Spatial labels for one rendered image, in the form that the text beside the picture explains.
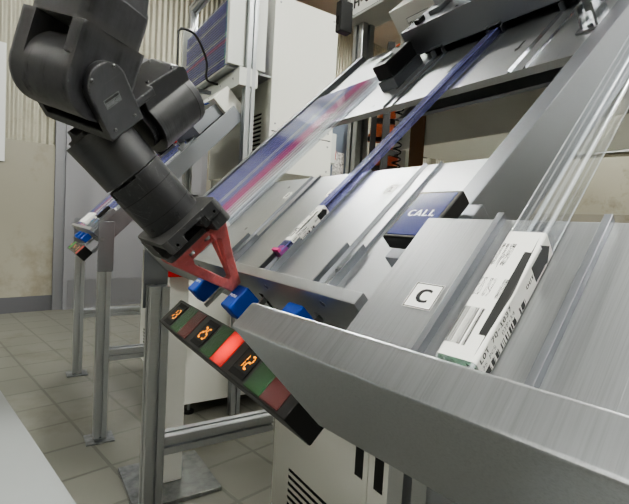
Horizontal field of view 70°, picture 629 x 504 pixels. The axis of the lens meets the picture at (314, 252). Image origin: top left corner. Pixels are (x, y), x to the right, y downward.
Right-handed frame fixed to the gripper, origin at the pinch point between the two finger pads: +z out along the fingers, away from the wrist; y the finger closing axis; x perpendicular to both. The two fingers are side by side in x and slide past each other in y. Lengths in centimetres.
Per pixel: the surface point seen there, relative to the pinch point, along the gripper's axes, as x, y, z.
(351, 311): -1.6, -19.1, 0.5
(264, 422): 8, 47, 52
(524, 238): -2.7, -34.9, -7.6
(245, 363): 5.6, -9.1, 2.7
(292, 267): -4.9, -4.6, 1.9
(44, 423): 60, 140, 46
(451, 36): -55, 7, 1
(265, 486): 21, 67, 83
